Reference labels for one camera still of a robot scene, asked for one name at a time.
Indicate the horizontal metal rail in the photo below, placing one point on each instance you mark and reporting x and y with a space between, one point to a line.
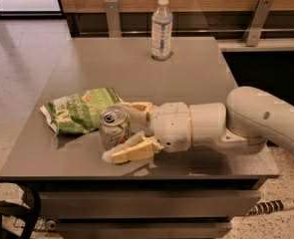
193 32

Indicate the clear plastic water bottle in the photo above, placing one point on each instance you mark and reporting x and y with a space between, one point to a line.
161 26

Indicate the grey upper drawer front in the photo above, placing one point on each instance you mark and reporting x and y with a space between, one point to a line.
147 204

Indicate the right metal wall bracket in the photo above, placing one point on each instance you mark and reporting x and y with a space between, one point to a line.
253 32

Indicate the left metal wall bracket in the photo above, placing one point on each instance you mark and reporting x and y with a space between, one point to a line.
113 18

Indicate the grey drawer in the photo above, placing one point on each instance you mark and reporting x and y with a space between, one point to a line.
144 230
147 204

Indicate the black chair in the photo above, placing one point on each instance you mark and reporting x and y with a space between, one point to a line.
29 214

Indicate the metal wall bracket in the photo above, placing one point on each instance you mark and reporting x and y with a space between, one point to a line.
253 32
113 18

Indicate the green chip bag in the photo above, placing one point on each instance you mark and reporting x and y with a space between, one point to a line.
78 113

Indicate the silver green 7up can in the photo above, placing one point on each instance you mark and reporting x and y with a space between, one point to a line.
114 126

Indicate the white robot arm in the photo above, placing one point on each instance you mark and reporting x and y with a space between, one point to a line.
243 124

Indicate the grey lower drawer front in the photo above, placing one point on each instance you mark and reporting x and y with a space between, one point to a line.
144 230

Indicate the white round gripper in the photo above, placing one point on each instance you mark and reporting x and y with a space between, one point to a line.
170 123

